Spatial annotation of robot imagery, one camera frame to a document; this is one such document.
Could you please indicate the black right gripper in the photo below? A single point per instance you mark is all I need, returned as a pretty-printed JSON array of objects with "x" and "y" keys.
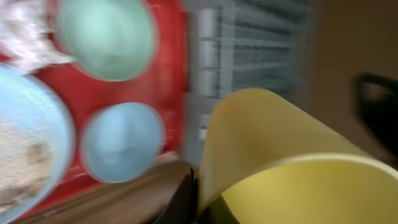
[{"x": 379, "y": 116}]

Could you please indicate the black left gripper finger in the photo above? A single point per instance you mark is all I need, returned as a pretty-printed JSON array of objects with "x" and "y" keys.
[{"x": 182, "y": 207}]

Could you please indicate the light blue bowl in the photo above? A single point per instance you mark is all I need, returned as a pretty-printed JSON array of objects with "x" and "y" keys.
[{"x": 121, "y": 142}]

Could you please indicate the yellow cup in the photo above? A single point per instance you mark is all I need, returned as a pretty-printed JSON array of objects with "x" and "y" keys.
[{"x": 272, "y": 162}]

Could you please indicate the mint green bowl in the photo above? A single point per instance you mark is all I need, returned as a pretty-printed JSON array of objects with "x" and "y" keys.
[{"x": 110, "y": 40}]

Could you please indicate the grey dishwasher rack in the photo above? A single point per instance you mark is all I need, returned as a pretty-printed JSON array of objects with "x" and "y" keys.
[{"x": 244, "y": 44}]

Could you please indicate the red plastic tray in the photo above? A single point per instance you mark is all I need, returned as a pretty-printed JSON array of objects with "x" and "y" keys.
[{"x": 53, "y": 105}]

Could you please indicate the crumpled white napkin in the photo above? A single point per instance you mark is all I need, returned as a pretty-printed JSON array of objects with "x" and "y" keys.
[{"x": 25, "y": 36}]

